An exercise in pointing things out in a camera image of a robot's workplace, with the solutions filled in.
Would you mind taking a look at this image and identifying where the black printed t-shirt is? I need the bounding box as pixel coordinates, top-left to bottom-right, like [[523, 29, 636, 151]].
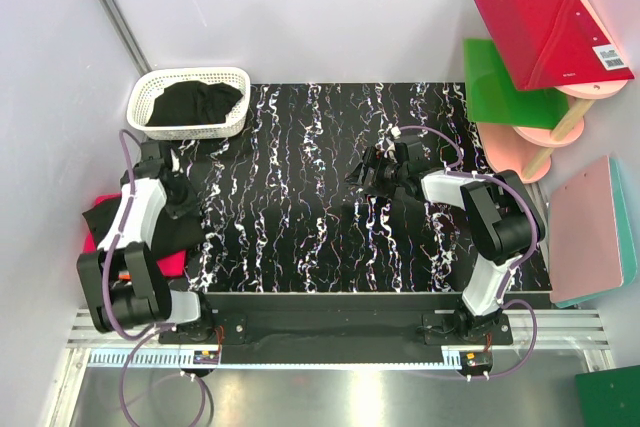
[[82, 186, 205, 263]]

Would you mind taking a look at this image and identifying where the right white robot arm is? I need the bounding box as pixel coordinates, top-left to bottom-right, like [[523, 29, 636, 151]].
[[345, 129, 545, 341]]

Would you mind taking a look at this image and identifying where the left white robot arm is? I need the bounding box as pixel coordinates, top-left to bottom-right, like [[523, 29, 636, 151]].
[[76, 140, 201, 341]]

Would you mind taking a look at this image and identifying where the folded pink t-shirt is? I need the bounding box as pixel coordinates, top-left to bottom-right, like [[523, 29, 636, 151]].
[[82, 193, 187, 279]]

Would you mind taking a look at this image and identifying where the black marble pattern mat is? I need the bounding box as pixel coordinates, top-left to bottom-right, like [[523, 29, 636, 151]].
[[171, 82, 489, 293]]

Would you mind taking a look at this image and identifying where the black shirt in basket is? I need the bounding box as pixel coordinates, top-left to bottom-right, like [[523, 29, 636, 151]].
[[147, 81, 243, 127]]

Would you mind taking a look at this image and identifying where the white plastic laundry basket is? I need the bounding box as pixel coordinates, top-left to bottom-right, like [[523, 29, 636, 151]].
[[126, 67, 251, 141]]

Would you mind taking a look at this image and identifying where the green plastic sheet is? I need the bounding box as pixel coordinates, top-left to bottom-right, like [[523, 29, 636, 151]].
[[463, 38, 569, 129]]

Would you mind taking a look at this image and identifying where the pink wooden tiered shelf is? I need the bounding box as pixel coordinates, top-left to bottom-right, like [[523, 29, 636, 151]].
[[473, 0, 630, 183]]

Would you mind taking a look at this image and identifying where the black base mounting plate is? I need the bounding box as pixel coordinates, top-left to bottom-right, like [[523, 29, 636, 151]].
[[158, 291, 514, 366]]

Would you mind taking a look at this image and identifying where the red plastic folder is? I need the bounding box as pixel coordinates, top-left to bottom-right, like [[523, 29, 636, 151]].
[[474, 0, 634, 91]]

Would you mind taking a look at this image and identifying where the pink clipboard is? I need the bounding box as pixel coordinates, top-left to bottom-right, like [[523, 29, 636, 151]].
[[548, 155, 628, 304]]

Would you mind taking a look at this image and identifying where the teal board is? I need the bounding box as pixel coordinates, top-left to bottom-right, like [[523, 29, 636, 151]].
[[552, 156, 639, 310]]

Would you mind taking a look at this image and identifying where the dark green board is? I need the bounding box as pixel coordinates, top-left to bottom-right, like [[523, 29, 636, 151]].
[[575, 366, 640, 427]]

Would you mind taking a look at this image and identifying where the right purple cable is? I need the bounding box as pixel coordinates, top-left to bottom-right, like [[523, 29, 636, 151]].
[[389, 124, 544, 382]]

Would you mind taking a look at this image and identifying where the aluminium rail frame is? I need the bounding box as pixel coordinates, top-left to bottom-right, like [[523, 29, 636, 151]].
[[43, 308, 613, 426]]

